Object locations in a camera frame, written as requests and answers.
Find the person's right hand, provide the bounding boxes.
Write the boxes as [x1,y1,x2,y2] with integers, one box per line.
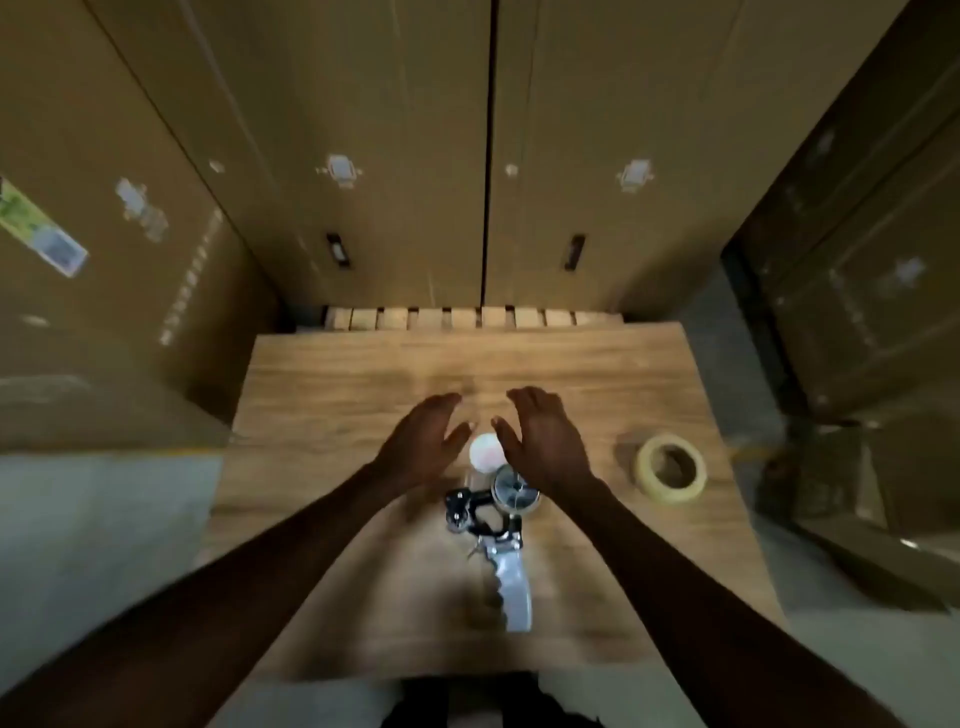
[490,385,599,504]

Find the person's left hand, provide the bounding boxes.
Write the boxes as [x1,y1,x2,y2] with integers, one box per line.
[373,392,478,498]

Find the person's right forearm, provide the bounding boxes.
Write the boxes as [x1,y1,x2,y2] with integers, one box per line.
[551,476,909,728]

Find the person's left forearm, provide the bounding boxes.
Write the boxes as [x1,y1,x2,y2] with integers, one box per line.
[0,463,410,728]

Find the white round cap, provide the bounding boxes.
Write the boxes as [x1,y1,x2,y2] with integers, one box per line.
[468,433,506,473]

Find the wooden pallet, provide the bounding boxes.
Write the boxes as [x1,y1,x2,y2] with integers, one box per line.
[321,303,625,333]

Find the metal inflator gun with gauge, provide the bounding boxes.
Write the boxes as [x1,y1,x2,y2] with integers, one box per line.
[444,464,542,634]

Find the beige masking tape roll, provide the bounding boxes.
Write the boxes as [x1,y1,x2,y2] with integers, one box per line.
[634,432,708,504]

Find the person's dark trousers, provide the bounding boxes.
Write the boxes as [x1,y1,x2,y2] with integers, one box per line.
[381,669,605,728]

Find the large cardboard box green label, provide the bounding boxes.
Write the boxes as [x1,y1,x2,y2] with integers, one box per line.
[0,0,282,455]

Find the green and white label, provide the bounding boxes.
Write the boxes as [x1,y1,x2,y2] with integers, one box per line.
[0,175,90,279]

